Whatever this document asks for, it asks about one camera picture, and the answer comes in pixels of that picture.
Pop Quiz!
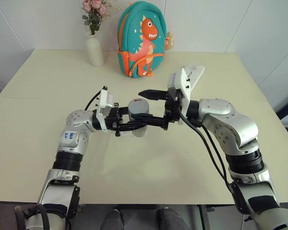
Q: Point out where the pink flower bouquet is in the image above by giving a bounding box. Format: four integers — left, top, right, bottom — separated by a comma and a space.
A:
81, 0, 112, 36

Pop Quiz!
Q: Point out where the teal dinosaur backpack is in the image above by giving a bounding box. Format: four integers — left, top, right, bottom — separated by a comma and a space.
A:
117, 0, 168, 78

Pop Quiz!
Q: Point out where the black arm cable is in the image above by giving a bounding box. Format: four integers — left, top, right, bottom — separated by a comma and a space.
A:
179, 114, 234, 191
84, 92, 104, 111

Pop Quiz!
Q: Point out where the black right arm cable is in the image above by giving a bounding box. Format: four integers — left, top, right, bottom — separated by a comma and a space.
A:
179, 114, 234, 191

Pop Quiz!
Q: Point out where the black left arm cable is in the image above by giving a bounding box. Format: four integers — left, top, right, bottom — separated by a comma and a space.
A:
84, 92, 104, 111

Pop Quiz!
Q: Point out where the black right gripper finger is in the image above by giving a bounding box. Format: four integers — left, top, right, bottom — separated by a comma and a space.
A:
138, 89, 169, 101
130, 114, 166, 126

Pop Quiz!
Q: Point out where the beige plush backpack charm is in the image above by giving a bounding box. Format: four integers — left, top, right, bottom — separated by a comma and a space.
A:
165, 30, 175, 50

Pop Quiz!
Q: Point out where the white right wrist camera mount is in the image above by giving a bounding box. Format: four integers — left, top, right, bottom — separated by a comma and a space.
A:
166, 64, 206, 126

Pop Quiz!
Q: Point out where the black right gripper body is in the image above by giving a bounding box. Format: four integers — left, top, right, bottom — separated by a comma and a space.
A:
162, 92, 183, 131

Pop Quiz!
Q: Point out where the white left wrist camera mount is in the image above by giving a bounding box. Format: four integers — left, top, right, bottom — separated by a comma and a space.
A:
95, 88, 115, 132

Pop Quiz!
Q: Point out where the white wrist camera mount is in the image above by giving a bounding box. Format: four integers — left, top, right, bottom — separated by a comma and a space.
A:
166, 64, 206, 126
95, 88, 115, 132

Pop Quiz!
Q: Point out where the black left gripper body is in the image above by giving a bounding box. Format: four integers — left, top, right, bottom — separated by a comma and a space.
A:
104, 105, 123, 138

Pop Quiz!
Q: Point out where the dark rounded shape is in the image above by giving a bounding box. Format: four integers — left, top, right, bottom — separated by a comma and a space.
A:
156, 207, 181, 230
102, 208, 125, 230

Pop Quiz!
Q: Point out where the black looped cable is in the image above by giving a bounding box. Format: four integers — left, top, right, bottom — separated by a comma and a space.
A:
13, 203, 51, 230

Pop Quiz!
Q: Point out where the clear jar with grey lid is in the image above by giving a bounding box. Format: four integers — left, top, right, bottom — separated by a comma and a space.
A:
127, 97, 151, 138

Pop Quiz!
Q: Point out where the white ceramic vase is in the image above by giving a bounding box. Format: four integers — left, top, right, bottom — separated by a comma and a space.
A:
84, 33, 105, 68

